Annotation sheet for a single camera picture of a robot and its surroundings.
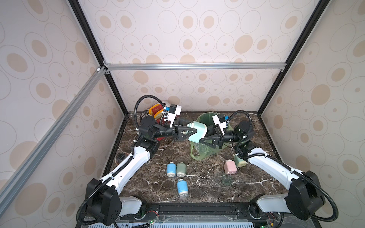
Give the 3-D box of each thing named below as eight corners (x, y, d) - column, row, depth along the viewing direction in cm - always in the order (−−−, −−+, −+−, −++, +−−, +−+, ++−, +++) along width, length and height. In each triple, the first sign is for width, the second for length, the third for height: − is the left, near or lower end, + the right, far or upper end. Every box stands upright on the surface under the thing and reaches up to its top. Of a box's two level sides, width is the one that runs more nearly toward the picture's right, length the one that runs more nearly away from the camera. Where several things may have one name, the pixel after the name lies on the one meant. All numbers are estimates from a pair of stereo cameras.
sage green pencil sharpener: (176, 179, 87) (176, 174, 81) (177, 166, 92) (176, 161, 86) (186, 179, 87) (186, 174, 81) (186, 166, 92) (186, 161, 86)
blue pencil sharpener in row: (167, 179, 87) (165, 174, 80) (168, 167, 92) (166, 161, 85) (175, 179, 87) (175, 174, 80) (176, 167, 92) (175, 161, 85)
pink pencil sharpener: (225, 175, 88) (228, 170, 82) (223, 164, 93) (225, 159, 87) (234, 175, 88) (237, 170, 82) (231, 164, 93) (234, 159, 87)
